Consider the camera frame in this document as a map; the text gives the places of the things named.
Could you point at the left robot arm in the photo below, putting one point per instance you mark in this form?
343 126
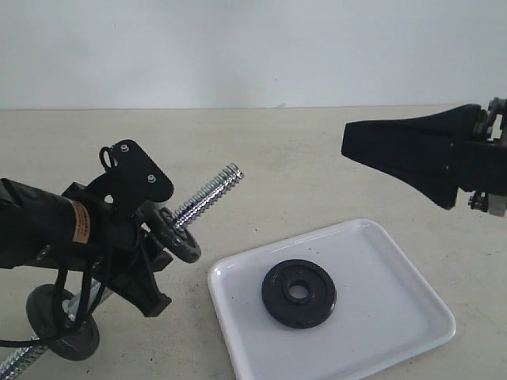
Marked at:
18 225

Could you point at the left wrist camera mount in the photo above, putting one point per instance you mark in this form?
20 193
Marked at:
132 177

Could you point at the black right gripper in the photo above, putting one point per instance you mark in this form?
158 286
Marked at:
463 147

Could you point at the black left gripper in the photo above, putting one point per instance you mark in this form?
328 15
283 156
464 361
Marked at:
81 230

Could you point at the white rectangular tray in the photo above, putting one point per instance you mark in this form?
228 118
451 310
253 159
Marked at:
385 311

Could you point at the chrome threaded dumbbell bar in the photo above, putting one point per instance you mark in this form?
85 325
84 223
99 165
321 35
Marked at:
82 344

